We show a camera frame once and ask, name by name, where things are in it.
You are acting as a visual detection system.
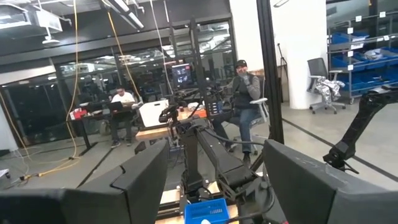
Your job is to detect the yellow hanging cable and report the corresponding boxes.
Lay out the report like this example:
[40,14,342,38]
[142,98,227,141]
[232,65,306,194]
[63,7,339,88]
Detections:
[107,11,142,99]
[20,0,81,182]

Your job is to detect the silver cloth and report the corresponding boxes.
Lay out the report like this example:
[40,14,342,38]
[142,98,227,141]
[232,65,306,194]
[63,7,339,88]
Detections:
[315,77,346,105]

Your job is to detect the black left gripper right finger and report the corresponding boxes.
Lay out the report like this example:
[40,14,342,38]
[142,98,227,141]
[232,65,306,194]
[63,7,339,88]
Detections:
[262,139,398,224]

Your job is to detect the white office chair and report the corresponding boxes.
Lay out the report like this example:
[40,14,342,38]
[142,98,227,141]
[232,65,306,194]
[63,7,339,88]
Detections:
[248,76,270,156]

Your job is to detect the long ceiling light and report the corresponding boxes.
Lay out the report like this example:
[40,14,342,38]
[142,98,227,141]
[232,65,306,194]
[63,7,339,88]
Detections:
[107,0,146,30]

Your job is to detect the black tripod stand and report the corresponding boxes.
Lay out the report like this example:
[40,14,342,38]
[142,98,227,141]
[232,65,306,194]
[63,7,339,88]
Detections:
[275,42,289,104]

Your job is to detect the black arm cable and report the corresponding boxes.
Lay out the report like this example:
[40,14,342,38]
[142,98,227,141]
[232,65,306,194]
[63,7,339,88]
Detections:
[203,129,265,147]

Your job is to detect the blue plastic basket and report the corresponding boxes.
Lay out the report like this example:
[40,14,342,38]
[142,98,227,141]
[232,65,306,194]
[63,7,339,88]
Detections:
[183,198,230,224]

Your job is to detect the grey office chair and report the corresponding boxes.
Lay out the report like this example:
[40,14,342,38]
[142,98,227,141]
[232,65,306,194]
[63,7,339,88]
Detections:
[307,57,346,115]

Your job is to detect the blue storage bin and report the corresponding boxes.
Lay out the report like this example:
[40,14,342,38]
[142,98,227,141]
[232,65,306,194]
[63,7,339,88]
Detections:
[337,70,398,93]
[362,46,398,68]
[330,54,369,72]
[331,32,371,44]

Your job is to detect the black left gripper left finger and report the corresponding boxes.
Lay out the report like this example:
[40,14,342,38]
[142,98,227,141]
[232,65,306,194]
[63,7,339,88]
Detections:
[0,139,170,224]

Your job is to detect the white ceiling duct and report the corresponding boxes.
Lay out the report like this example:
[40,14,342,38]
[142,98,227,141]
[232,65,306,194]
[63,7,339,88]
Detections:
[0,2,73,45]

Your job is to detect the grey metal shelf rack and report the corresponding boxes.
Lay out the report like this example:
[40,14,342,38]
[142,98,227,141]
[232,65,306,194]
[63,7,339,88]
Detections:
[326,12,398,105]

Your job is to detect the white hanging cable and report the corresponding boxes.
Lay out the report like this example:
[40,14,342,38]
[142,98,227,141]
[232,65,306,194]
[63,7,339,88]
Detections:
[149,0,174,95]

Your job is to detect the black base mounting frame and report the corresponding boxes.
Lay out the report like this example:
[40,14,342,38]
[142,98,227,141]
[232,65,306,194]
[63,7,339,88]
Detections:
[156,186,188,221]

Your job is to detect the black laptop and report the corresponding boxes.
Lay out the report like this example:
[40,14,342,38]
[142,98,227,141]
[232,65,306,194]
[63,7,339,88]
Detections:
[107,101,125,112]

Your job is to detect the black desk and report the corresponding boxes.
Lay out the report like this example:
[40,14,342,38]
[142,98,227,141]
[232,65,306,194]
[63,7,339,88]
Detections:
[70,105,141,156]

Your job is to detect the thin black frame post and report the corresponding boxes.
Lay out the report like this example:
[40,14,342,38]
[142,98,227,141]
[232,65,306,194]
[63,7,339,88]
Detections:
[188,17,212,121]

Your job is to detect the person at desk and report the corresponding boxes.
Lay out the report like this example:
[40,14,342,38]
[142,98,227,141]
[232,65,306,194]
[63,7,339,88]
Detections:
[109,86,137,149]

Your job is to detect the black angled frame strut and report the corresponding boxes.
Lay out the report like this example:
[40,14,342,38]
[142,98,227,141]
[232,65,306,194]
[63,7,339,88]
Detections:
[323,88,398,174]

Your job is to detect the red box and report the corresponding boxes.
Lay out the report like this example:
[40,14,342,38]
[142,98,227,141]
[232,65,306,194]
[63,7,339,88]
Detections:
[70,108,88,121]

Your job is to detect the person with cap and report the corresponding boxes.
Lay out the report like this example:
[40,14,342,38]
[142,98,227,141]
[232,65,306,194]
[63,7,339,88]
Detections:
[213,59,270,167]

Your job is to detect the white box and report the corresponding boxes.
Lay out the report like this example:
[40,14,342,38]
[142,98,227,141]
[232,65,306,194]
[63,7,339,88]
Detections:
[139,99,170,128]

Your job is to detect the computer monitor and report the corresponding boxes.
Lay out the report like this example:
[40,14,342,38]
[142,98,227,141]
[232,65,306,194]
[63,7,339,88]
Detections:
[171,63,193,89]

